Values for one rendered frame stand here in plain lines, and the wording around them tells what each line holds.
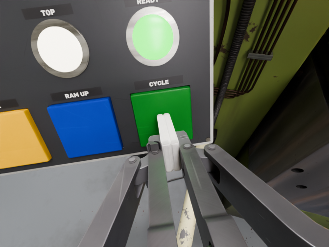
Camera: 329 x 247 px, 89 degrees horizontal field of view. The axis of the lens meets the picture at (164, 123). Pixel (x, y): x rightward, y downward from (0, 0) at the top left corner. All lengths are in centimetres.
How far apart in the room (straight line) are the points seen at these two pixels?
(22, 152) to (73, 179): 116
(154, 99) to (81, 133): 10
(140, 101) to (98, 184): 116
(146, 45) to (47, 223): 134
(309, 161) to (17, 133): 53
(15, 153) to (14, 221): 130
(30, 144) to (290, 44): 52
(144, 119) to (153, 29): 10
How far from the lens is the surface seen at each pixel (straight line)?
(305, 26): 49
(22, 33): 24
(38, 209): 150
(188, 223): 55
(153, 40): 20
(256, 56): 49
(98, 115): 22
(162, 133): 16
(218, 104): 59
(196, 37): 21
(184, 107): 22
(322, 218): 92
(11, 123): 27
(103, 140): 24
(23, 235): 151
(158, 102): 21
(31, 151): 28
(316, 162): 50
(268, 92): 59
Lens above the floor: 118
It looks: 55 degrees down
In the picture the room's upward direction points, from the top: 6 degrees counter-clockwise
